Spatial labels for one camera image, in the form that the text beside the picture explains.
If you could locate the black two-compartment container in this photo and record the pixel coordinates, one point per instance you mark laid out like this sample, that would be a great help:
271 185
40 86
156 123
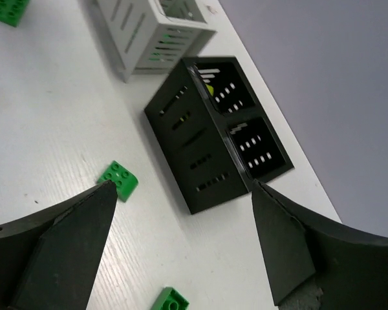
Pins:
216 146

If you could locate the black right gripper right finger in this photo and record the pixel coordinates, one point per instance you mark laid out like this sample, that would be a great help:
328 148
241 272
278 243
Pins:
313 262

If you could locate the green square lego brick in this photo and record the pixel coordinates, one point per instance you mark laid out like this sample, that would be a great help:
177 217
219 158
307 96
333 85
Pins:
125 181

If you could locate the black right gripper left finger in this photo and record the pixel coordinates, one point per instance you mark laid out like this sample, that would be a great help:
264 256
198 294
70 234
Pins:
49 259

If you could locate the green lego pair with yellow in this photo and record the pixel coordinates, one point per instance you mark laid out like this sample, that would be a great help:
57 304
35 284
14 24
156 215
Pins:
170 299

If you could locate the green flat lego left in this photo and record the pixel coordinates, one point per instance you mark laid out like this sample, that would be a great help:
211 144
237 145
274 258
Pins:
11 11

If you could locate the white two-compartment container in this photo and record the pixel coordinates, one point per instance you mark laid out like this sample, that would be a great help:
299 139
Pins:
150 37

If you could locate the lime rounded lego brick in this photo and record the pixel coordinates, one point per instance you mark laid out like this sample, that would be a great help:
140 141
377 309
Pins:
210 89

